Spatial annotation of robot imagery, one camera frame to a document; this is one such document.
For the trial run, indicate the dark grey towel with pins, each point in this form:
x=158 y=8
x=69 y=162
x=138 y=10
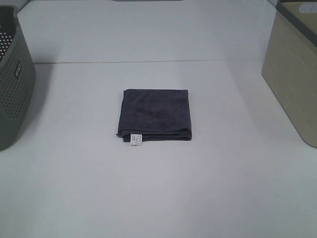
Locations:
x=156 y=114

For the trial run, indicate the beige storage bin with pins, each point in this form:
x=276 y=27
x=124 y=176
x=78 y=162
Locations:
x=290 y=66

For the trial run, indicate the grey perforated plastic basket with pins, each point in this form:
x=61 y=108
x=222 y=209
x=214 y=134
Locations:
x=17 y=76

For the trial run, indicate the white towel in bin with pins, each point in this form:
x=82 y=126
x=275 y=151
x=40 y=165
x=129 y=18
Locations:
x=308 y=7

